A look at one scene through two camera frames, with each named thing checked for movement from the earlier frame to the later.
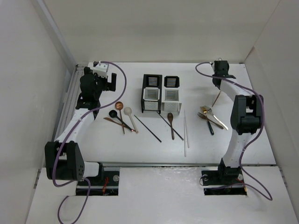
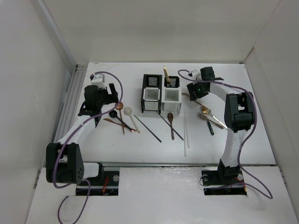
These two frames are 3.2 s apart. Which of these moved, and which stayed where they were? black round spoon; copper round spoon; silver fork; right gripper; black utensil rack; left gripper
Moved: right gripper; left gripper
Stayed: silver fork; copper round spoon; black round spoon; black utensil rack
